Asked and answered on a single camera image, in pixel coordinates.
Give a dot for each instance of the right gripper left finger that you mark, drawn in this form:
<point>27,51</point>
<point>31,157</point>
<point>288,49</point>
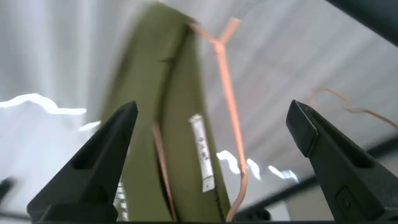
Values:
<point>93,174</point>

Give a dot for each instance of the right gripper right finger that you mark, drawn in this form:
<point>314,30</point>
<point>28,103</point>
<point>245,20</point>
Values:
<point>351,180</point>

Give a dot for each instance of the white curtain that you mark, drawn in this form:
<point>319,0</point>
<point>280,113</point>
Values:
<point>46,46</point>

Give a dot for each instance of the pink clothes hanger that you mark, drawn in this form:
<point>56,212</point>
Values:
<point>228,87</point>
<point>357,110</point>

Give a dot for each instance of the green t-shirt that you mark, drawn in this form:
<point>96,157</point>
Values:
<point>146,77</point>

